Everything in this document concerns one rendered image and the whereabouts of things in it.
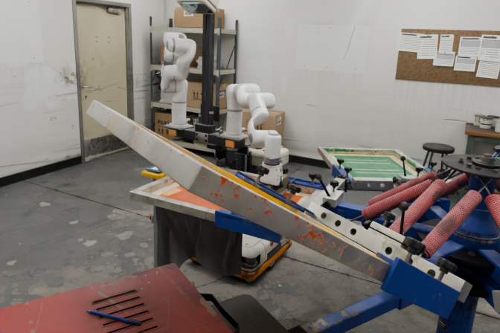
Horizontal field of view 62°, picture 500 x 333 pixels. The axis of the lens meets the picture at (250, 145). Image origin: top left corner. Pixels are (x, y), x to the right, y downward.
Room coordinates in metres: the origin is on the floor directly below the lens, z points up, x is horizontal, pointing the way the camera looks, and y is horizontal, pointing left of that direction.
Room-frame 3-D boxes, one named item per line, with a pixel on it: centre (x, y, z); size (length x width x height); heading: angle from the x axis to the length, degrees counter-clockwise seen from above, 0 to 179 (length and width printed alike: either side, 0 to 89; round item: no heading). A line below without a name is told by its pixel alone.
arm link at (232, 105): (2.50, 0.09, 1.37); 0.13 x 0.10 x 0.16; 107
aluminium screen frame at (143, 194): (1.93, 0.08, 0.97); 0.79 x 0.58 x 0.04; 63
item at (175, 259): (1.77, 0.22, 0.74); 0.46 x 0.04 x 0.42; 63
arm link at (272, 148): (1.87, -0.10, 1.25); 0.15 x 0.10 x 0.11; 17
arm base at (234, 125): (2.51, 0.10, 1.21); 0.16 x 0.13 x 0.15; 150
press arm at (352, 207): (1.67, -0.42, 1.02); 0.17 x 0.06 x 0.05; 63
